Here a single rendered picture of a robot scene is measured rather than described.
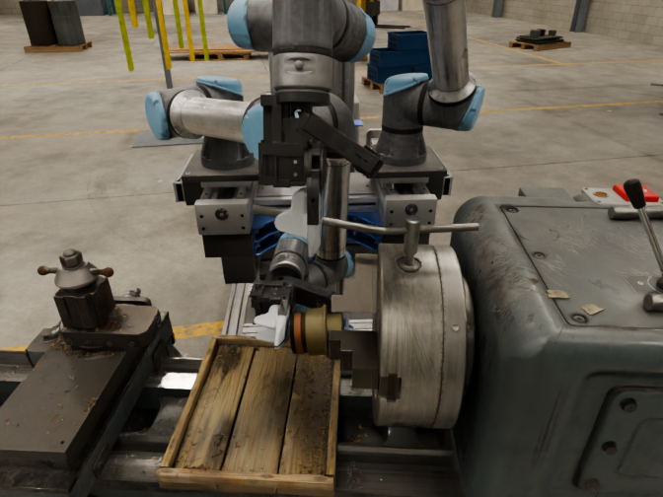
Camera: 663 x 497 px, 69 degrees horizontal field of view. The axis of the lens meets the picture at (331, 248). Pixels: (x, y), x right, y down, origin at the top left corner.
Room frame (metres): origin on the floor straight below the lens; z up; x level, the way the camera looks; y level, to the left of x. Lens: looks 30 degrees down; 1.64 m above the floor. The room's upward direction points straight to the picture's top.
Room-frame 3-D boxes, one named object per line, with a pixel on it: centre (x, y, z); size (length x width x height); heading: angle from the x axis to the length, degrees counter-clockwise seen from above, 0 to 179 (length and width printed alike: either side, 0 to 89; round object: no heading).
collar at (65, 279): (0.78, 0.49, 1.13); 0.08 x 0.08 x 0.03
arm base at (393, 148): (1.34, -0.20, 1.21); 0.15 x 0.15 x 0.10
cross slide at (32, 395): (0.72, 0.50, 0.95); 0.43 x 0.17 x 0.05; 177
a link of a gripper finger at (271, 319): (0.68, 0.11, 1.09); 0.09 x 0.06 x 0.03; 177
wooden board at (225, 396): (0.68, 0.14, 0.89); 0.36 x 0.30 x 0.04; 177
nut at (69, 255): (0.78, 0.49, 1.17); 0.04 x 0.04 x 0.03
